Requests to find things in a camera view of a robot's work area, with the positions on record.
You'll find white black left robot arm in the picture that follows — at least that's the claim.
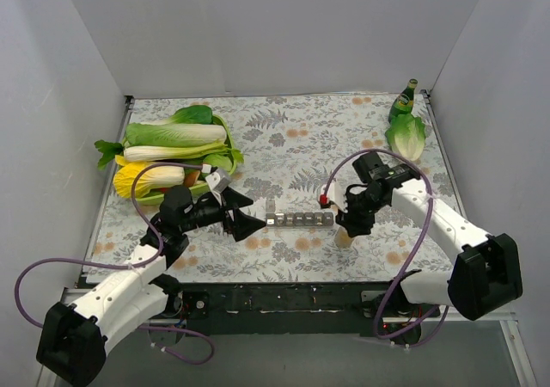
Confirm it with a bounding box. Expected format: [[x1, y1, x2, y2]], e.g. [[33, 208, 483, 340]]
[[36, 186, 266, 386]]

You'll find toy white celery stalk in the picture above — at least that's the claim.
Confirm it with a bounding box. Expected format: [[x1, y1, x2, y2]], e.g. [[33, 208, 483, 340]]
[[94, 140, 244, 169]]

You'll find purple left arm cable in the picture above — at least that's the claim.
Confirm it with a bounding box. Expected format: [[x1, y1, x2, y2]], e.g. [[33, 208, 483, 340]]
[[14, 161, 216, 366]]

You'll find toy brown mushroom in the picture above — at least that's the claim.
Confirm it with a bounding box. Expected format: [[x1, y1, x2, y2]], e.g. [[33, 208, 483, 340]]
[[183, 170, 205, 188]]

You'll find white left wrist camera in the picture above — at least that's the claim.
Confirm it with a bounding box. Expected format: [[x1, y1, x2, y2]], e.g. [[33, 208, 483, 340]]
[[201, 163, 231, 205]]

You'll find clear weekly pill organizer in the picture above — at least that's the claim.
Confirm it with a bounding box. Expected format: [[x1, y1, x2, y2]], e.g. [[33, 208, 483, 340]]
[[265, 199, 335, 228]]

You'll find toy lettuce head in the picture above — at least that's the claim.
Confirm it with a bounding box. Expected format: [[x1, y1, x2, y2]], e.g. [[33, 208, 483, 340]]
[[385, 114, 425, 161]]

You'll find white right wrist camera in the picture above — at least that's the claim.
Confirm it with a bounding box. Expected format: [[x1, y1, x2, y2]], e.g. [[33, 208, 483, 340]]
[[319, 181, 348, 212]]

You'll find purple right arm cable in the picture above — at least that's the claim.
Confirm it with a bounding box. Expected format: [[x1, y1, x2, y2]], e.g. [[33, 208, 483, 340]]
[[321, 148, 450, 350]]

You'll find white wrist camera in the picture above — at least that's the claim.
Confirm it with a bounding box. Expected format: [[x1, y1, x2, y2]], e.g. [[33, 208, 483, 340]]
[[319, 181, 348, 212], [201, 163, 231, 205]]

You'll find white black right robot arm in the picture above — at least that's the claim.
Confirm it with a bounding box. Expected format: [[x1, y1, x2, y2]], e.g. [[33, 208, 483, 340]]
[[336, 151, 523, 321]]

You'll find clear pill bottle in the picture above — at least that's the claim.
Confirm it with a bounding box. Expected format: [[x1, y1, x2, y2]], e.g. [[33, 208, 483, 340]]
[[334, 226, 354, 249]]

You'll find green plastic tray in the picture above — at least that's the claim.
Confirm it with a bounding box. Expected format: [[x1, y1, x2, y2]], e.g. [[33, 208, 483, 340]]
[[137, 115, 238, 206]]

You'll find green glass bottle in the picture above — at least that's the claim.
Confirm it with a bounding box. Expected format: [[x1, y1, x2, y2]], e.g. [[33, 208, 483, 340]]
[[388, 78, 418, 123]]

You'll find floral table mat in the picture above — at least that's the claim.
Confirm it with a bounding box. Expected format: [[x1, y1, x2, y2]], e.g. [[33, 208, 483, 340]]
[[85, 92, 483, 284]]

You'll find toy green napa cabbage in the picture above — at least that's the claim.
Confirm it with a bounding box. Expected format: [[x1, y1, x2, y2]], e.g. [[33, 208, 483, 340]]
[[123, 123, 227, 147]]

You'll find toy round green cabbage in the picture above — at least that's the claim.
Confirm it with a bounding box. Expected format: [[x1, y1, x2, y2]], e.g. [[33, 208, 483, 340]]
[[203, 154, 234, 175]]

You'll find toy bok choy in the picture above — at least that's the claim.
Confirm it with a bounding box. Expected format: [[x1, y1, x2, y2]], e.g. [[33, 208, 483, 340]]
[[154, 105, 213, 125]]

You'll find toy red pepper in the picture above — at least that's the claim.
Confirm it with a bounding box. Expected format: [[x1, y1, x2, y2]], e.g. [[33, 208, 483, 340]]
[[152, 185, 181, 194]]

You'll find toy yellow napa cabbage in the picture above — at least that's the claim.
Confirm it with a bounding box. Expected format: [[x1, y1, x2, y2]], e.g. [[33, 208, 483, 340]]
[[113, 156, 185, 199]]

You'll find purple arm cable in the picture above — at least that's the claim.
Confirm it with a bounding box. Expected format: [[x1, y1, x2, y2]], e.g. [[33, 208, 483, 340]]
[[14, 161, 216, 366], [321, 148, 450, 350]]

